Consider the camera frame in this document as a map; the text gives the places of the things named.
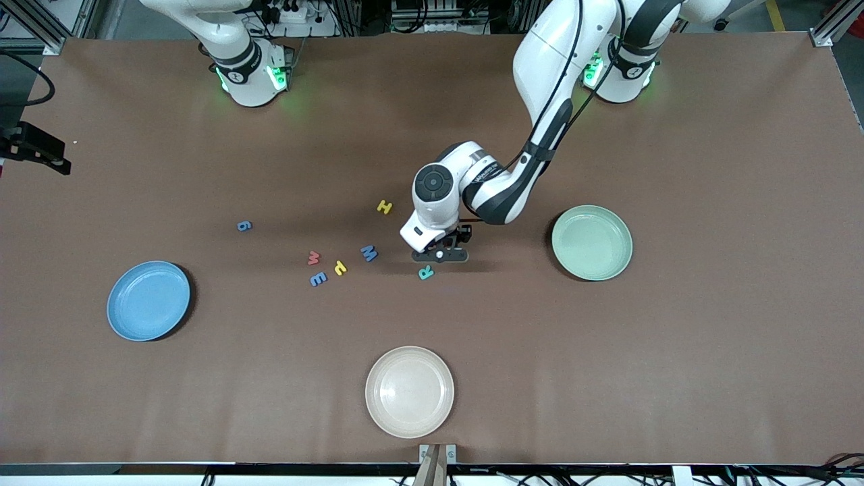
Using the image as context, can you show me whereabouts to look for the pale green round plate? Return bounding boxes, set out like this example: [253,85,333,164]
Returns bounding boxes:
[551,205,634,282]

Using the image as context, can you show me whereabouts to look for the beige round plate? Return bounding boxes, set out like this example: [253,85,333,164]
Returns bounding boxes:
[365,346,455,439]

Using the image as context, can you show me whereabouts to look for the blue round plate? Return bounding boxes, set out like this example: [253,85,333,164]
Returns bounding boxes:
[107,261,192,342]

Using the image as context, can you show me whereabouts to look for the white equipment rack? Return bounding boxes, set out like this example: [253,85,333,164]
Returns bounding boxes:
[390,0,493,34]

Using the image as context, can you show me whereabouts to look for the white power strip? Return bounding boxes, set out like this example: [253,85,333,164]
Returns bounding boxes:
[260,0,338,38]

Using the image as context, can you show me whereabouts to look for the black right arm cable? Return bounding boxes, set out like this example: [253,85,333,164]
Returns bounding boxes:
[0,51,56,109]

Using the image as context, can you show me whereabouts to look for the aluminium frame profile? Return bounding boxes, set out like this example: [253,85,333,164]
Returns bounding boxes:
[810,0,864,48]
[10,0,68,56]

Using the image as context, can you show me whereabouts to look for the metal table edge bracket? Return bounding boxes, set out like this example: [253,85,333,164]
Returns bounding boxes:
[418,443,458,486]

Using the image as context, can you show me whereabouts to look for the table edge rail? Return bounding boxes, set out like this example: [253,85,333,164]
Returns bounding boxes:
[0,462,864,486]

